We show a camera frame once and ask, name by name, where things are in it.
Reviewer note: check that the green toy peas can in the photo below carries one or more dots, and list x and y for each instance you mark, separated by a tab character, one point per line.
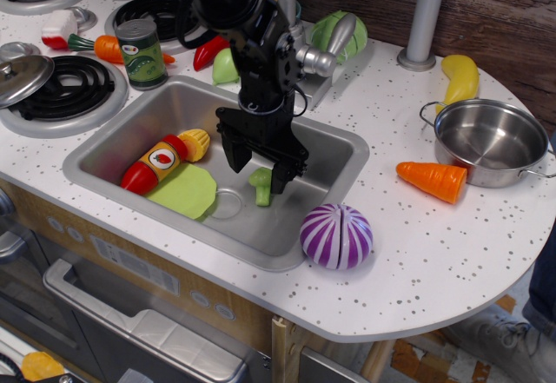
141	54

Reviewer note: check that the orange toy carrot piece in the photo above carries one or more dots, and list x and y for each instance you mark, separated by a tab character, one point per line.
445	182

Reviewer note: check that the silver toy faucet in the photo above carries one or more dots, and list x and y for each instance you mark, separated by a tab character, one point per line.
317	66

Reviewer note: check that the yellow toy banana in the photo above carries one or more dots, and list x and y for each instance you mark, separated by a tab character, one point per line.
464	79

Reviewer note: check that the red white toy radish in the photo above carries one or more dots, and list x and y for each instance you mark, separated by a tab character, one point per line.
58	28

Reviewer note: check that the grey toy oven door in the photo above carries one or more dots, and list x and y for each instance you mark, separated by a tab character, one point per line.
128	328

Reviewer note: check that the red yellow ketchup bottle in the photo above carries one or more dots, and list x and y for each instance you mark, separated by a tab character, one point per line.
154	166

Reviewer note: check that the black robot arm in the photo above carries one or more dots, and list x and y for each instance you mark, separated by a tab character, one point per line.
262	48

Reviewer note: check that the grey stove knob left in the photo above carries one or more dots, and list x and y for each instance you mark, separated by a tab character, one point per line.
14	50

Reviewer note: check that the orange toy carrot with stem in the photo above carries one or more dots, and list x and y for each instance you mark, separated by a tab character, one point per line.
105	47

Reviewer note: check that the front left stove burner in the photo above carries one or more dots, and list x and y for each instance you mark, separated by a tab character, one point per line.
82	94

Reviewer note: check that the blue jeans leg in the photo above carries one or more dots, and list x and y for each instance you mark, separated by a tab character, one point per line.
540	307

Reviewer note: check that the yellow object with black cable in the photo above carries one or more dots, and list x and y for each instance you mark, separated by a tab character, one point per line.
35	367

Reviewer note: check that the grey support pole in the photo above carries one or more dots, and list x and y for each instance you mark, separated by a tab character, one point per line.
418	55

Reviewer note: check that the yellow toy corn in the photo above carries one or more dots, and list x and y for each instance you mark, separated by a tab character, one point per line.
197	143

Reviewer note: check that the purple striped toy onion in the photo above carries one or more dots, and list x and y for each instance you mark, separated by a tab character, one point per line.
336	236

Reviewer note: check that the stainless steel pot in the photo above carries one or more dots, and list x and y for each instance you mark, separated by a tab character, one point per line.
497	143

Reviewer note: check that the green toy broccoli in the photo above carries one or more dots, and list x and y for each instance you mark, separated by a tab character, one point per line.
261	180

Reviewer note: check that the green toy lettuce leaf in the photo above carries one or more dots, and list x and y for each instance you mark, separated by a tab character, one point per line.
188	190

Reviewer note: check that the silver pot lid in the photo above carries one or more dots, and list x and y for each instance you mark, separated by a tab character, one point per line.
23	76

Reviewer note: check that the red toy chili pepper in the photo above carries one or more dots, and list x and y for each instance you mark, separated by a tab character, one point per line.
206	54

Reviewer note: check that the grey stove knob centre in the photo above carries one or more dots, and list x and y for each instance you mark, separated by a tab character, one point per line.
85	19

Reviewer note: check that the green toy cabbage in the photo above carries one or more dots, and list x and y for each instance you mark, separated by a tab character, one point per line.
322	30

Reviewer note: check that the grey sneaker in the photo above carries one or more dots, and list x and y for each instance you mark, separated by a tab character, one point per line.
516	347

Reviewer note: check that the grey toy sink basin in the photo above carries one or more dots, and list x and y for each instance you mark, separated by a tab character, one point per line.
264	237

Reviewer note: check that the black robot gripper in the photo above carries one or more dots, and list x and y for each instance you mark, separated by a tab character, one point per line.
269	135

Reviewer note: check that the back right stove burner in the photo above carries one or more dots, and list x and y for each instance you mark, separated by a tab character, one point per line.
161	12

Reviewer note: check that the light green toy pear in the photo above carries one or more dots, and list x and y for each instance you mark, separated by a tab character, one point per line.
224	70

